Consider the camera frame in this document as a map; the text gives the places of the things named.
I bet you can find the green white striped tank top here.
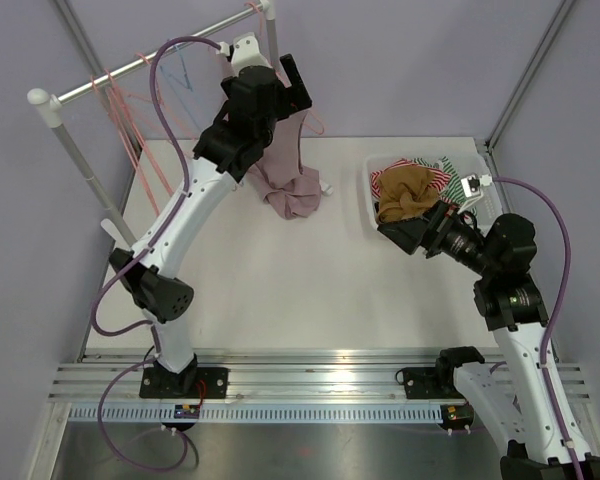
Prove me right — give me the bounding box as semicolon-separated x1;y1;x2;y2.
434;157;466;206

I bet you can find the mauve tank top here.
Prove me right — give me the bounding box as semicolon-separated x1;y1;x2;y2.
245;111;322;220

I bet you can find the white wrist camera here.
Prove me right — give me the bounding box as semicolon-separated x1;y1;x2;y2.
216;32;271;77
458;173;493;214

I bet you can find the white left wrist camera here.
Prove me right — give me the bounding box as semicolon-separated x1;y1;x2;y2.
216;32;271;77

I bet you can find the white slotted cable duct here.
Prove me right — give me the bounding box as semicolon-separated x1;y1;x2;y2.
69;403;442;424

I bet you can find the metal clothes rack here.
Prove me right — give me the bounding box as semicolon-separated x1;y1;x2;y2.
27;1;278;244

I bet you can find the brown tank top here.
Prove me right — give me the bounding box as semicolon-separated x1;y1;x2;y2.
375;194;440;224

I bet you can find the blue wire hanger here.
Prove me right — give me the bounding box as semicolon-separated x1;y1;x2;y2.
158;42;201;131

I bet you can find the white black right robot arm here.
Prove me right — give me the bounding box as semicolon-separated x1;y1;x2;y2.
378;201;600;479

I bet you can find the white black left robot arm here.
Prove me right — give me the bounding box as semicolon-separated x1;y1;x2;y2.
109;54;312;399

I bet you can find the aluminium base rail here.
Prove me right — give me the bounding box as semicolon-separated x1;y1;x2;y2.
47;348;589;404

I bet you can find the white plastic basket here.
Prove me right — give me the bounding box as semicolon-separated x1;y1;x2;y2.
360;152;490;231

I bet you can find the red white striped tank top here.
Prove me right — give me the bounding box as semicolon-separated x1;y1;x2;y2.
369;158;452;200

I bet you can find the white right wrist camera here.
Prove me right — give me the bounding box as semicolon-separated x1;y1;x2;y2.
458;173;493;214

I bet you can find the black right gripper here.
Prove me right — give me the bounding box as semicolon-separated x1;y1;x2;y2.
379;199;498;278

